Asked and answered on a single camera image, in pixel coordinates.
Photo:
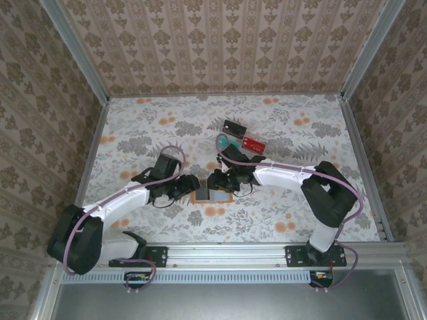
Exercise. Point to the orange leather card holder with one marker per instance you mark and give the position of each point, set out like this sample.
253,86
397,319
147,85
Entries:
221,197

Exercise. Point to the dark grey card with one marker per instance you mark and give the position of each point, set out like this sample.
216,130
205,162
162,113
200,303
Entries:
202,194

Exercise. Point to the red card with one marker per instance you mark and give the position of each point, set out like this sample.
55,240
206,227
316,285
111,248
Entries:
253,145

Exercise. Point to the plain teal card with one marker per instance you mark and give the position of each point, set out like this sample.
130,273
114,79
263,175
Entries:
233,144

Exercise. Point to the black card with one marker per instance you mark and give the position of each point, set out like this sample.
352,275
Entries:
234,128

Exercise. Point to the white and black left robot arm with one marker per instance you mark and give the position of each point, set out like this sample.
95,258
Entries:
126,203

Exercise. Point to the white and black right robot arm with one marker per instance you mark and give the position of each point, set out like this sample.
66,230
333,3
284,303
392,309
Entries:
280,176

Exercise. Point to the clear plastic card tray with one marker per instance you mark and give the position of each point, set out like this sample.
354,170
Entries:
257,136

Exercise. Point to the floral patterned tablecloth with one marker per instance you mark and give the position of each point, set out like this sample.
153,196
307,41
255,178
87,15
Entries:
187,226

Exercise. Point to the grey metal sheet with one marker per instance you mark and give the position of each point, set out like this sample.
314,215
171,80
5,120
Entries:
233,303

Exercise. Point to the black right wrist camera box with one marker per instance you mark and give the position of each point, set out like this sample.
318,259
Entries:
235,154

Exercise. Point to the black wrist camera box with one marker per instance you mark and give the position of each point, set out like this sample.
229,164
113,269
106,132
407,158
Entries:
168,165
235,154

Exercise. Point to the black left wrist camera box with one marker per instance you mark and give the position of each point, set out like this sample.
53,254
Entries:
168,165

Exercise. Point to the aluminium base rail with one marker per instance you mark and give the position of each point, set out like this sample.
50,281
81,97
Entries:
227,255

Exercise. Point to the aluminium side rail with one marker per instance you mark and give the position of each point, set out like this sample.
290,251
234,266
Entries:
365,166

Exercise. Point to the aluminium frame post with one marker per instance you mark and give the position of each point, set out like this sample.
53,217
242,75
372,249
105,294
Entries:
370,50
76,50

